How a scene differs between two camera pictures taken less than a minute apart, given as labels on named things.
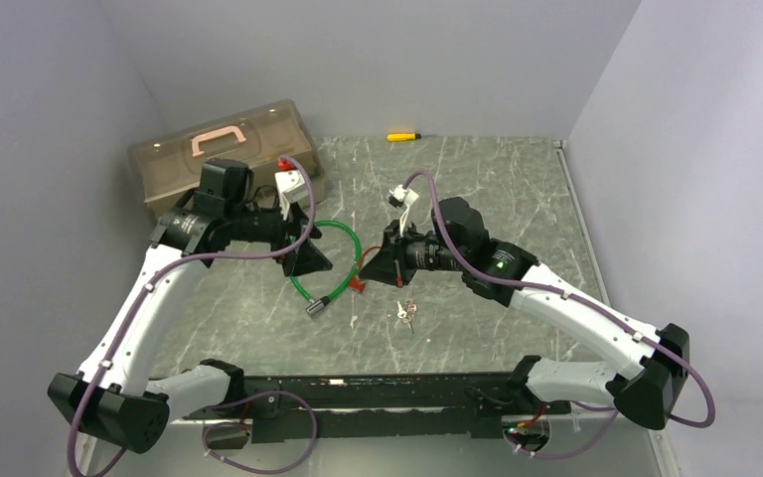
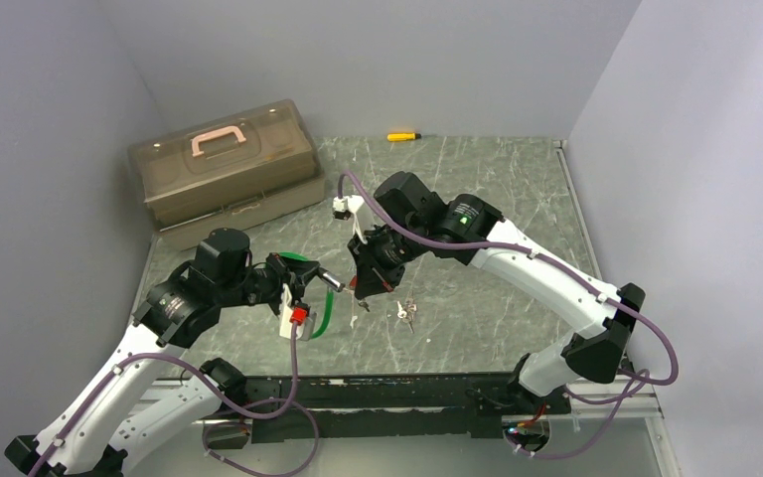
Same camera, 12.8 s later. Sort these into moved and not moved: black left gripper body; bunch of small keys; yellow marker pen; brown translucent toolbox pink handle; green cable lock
Moved: black left gripper body; green cable lock
Not moved: bunch of small keys; yellow marker pen; brown translucent toolbox pink handle
